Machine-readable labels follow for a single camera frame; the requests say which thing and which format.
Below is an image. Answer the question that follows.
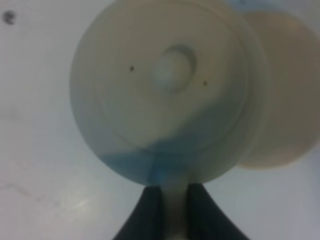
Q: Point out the beige teapot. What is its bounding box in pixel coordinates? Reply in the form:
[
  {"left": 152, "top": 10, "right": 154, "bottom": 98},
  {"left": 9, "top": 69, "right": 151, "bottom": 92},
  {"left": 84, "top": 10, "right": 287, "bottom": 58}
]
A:
[{"left": 69, "top": 0, "right": 270, "bottom": 240}]

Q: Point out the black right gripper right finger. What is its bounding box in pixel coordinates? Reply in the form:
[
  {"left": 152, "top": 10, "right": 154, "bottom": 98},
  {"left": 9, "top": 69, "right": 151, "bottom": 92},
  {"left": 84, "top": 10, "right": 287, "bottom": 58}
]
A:
[{"left": 186, "top": 183, "right": 249, "bottom": 240}]

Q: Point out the beige round teapot coaster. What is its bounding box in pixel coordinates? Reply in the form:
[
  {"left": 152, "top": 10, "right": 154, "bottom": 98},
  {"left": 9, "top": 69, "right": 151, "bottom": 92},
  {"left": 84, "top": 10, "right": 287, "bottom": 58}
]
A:
[{"left": 241, "top": 10, "right": 320, "bottom": 169}]

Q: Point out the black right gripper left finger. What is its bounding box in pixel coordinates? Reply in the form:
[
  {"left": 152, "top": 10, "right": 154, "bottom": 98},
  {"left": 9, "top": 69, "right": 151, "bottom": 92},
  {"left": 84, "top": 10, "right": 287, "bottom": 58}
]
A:
[{"left": 114, "top": 186, "right": 165, "bottom": 240}]

